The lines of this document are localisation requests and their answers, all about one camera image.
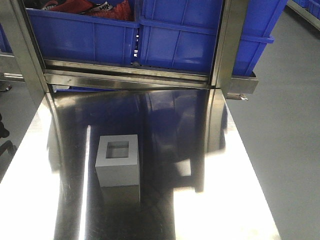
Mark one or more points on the gray hollow cube base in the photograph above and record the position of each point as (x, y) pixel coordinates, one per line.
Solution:
(117, 161)

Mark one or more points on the large blue bin right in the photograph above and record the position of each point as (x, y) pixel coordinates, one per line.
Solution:
(182, 34)

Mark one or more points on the blue bin with clothes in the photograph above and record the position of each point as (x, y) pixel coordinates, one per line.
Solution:
(85, 38)

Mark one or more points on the red printed garment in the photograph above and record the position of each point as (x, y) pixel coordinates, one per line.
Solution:
(119, 11)

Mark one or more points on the stainless steel rack frame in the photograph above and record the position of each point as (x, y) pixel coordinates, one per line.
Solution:
(25, 63)

